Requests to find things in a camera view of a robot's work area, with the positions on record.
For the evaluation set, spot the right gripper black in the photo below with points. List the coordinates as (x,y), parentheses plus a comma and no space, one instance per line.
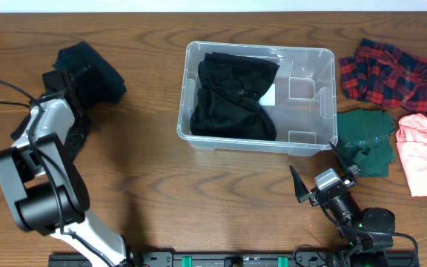
(303,193)

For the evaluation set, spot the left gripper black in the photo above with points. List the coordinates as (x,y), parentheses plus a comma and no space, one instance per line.
(79,107)

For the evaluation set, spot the black cloth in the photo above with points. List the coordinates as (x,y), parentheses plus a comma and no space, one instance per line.
(76,136)
(95,79)

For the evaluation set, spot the large black garment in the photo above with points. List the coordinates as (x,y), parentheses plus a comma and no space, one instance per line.
(228,99)

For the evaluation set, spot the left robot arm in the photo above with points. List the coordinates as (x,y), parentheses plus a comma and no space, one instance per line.
(42,187)

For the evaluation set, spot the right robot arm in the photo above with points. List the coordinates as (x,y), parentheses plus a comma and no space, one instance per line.
(369,231)

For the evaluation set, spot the dark green folded cloth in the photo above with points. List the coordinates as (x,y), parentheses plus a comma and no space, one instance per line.
(364,137)

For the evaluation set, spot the clear plastic storage bin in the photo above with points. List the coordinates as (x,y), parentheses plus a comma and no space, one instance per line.
(305,113)

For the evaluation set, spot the white label in bin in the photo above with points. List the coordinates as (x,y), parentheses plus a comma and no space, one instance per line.
(269,98)

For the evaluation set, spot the pink crumpled garment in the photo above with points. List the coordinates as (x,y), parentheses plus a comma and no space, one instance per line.
(412,149)

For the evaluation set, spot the red plaid flannel shirt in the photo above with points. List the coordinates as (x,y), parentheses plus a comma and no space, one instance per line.
(385,75)

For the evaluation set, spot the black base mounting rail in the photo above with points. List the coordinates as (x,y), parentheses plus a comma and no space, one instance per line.
(300,258)

